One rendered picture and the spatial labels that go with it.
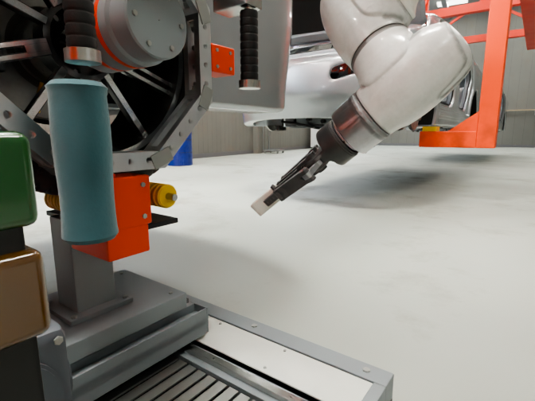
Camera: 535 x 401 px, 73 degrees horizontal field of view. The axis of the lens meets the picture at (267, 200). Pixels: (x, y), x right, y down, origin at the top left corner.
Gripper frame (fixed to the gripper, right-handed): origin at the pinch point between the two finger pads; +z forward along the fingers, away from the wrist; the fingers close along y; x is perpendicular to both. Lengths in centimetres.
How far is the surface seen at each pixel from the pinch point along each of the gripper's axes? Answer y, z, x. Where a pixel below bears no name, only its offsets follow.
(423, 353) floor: 23, 14, -72
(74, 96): -15.6, 1.6, 34.0
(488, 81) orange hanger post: 329, -61, -107
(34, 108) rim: -5.6, 19.2, 44.4
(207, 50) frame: 28.7, -1.2, 33.8
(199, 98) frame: 22.3, 6.5, 26.8
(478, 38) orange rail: 1181, -157, -245
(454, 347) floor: 30, 7, -80
